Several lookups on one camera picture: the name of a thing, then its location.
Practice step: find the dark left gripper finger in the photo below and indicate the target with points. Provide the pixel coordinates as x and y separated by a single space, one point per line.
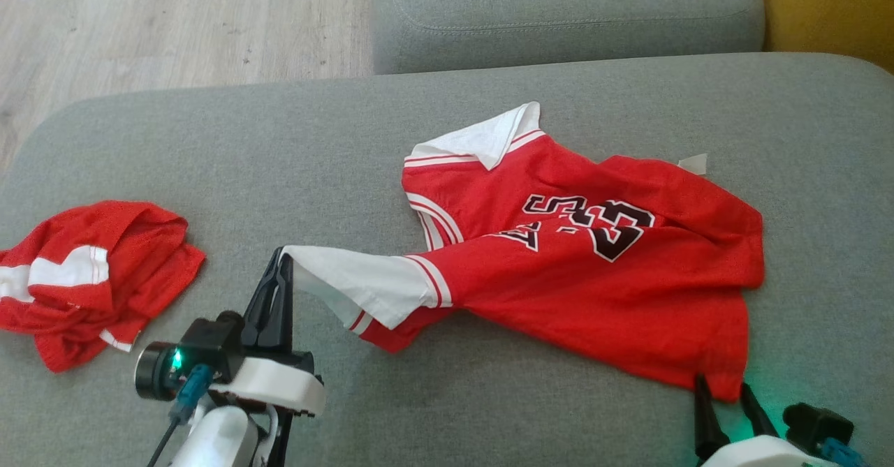
285 313
264 306

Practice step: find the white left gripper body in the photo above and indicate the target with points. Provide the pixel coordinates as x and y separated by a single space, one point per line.
272 383

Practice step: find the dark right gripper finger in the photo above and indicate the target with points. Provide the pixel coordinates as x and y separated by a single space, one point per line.
709 418
758 411

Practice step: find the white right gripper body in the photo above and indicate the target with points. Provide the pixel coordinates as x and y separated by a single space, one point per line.
761 453

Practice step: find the red number 23 jersey shirt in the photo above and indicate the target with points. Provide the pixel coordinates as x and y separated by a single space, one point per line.
573 292

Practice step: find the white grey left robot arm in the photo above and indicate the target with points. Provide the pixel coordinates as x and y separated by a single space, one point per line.
220 439

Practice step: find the large grey sofa seat cushion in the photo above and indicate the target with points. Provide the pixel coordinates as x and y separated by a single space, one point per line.
447 397

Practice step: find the red shorts with white stripes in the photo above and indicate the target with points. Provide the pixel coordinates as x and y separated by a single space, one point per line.
91 278

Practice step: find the grey sofa cushion with seam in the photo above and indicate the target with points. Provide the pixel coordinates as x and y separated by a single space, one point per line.
566 13

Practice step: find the yellow upholstered sofa panel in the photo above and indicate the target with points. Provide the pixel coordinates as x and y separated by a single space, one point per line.
831 6

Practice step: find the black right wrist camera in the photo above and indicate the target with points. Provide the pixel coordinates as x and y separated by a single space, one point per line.
817 425

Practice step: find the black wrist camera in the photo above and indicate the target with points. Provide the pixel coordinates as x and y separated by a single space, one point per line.
817 425
185 355

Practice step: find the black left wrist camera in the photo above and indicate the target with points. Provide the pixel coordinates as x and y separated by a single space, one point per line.
185 355

